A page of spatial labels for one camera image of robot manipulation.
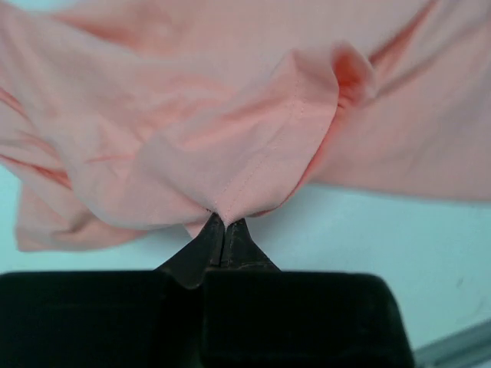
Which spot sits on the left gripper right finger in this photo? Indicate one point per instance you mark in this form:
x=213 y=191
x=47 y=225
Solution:
x=255 y=315

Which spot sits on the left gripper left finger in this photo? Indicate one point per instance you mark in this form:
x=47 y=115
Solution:
x=109 y=318

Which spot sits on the salmon pink t shirt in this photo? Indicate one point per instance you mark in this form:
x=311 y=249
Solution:
x=120 y=117

